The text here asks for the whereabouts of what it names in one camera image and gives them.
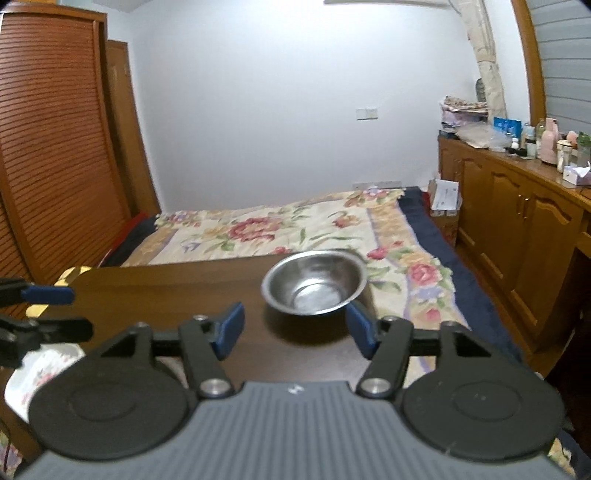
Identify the floral bedspread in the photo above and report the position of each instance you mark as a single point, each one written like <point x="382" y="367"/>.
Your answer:
<point x="332" y="226"/>

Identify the wooden window frame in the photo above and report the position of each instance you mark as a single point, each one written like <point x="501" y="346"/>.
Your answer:
<point x="531" y="60"/>

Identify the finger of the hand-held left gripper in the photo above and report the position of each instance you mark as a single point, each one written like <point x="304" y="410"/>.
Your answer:
<point x="48" y="294"/>
<point x="64" y="330"/>

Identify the blue box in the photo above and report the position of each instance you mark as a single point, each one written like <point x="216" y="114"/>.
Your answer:
<point x="507" y="125"/>

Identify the stack of folded fabrics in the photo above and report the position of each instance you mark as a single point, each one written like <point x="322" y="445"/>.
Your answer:
<point x="464" y="113"/>

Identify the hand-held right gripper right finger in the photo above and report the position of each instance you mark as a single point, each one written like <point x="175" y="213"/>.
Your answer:
<point x="360" y="330"/>

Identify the white wall switch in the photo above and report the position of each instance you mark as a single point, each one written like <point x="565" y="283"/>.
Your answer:
<point x="367" y="113"/>

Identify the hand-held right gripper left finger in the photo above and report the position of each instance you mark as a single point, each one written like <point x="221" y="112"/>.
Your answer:
<point x="231" y="330"/>

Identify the dark cloth with red edge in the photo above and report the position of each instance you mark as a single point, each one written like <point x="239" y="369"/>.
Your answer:
<point x="131" y="240"/>

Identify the clear plastic bag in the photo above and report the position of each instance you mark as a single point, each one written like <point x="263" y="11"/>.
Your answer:
<point x="480" y="137"/>

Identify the wooden louvered wardrobe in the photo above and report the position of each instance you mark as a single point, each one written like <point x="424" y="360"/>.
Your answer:
<point x="51" y="138"/>

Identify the square floral plate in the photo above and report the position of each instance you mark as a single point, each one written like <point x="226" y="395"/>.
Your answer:
<point x="41" y="378"/>

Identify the stainless steel bowl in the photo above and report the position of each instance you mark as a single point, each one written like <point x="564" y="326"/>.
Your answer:
<point x="314" y="281"/>

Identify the cardboard box with white envelope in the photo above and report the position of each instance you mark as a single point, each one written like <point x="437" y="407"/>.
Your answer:
<point x="444" y="196"/>

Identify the pink bottle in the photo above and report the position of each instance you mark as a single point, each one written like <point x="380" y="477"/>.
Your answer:
<point x="549" y="143"/>

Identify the grey ribbed jar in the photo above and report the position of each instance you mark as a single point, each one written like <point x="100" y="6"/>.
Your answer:
<point x="480" y="88"/>

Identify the cream patterned curtain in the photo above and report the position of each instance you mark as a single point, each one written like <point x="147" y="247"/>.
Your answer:
<point x="489" y="60"/>

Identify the yellow plush toy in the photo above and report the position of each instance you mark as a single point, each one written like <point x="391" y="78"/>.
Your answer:
<point x="69" y="275"/>

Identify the white tissue box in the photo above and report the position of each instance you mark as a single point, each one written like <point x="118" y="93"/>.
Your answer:
<point x="576" y="176"/>

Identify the green bottle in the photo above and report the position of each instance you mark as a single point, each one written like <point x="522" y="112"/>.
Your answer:
<point x="584" y="147"/>

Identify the wooden sideboard cabinet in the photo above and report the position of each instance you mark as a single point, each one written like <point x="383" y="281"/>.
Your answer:
<point x="517" y="221"/>

